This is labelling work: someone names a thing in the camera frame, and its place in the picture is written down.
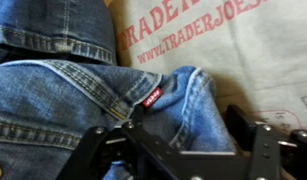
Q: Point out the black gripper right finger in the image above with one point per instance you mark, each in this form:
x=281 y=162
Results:
x=241 y=123

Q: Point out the brown paper grocery bag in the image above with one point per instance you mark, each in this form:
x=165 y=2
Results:
x=259 y=60

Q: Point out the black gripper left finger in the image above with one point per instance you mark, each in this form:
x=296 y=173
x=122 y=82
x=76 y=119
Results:
x=138 y=116

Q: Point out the blue denim jeans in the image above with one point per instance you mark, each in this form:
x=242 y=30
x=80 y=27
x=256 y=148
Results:
x=43 y=96

